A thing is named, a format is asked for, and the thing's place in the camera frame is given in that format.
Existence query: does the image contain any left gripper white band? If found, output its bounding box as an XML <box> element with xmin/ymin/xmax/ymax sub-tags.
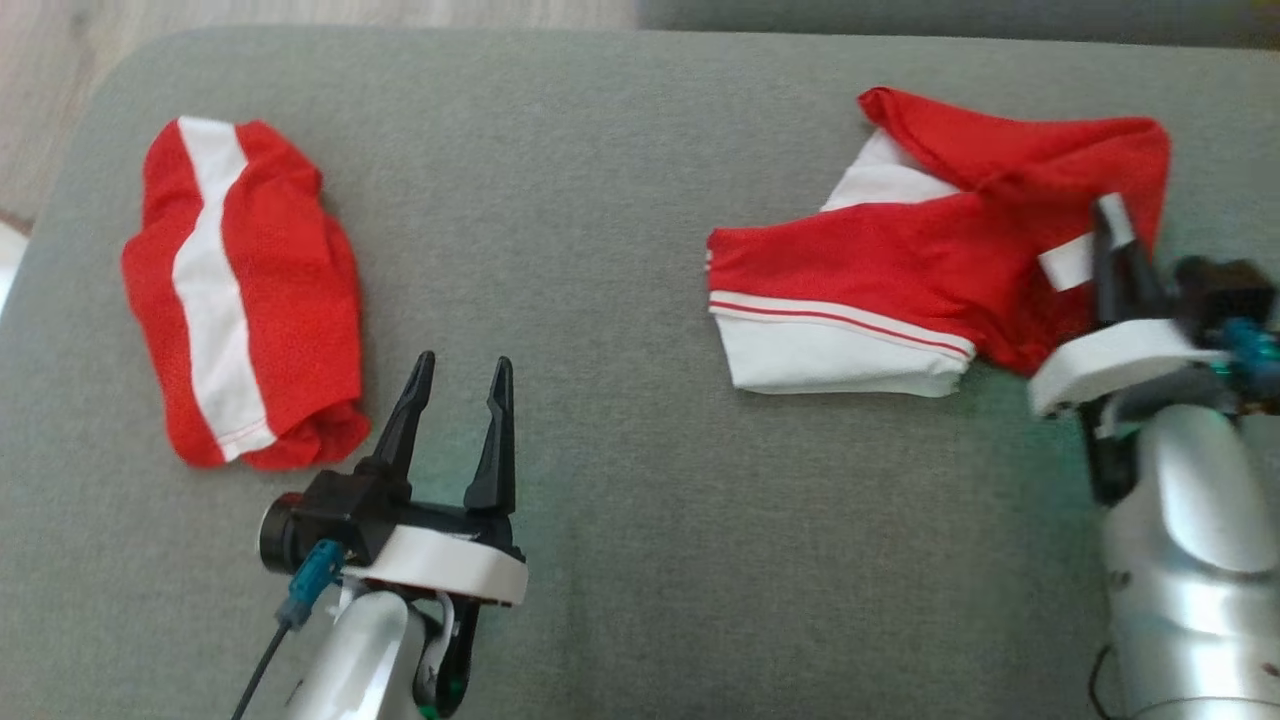
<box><xmin>300</xmin><ymin>350</ymin><xmax>530</xmax><ymax>608</ymax></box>

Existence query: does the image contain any red white sports garment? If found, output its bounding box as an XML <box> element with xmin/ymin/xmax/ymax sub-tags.
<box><xmin>705</xmin><ymin>86</ymin><xmax>1173</xmax><ymax>398</ymax></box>

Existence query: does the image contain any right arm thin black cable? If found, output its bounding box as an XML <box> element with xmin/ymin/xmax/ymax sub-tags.
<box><xmin>1087</xmin><ymin>644</ymin><xmax>1127</xmax><ymax>720</ymax></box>

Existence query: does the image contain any folded red white garment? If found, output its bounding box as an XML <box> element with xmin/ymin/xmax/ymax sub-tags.
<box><xmin>121</xmin><ymin>116</ymin><xmax>372</xmax><ymax>472</ymax></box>

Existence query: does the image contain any grey fabric sofa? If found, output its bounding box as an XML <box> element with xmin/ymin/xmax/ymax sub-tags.
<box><xmin>0</xmin><ymin>25</ymin><xmax>1280</xmax><ymax>720</ymax></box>

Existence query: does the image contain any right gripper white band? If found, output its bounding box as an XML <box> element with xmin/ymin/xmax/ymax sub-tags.
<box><xmin>1029</xmin><ymin>194</ymin><xmax>1234</xmax><ymax>417</ymax></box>

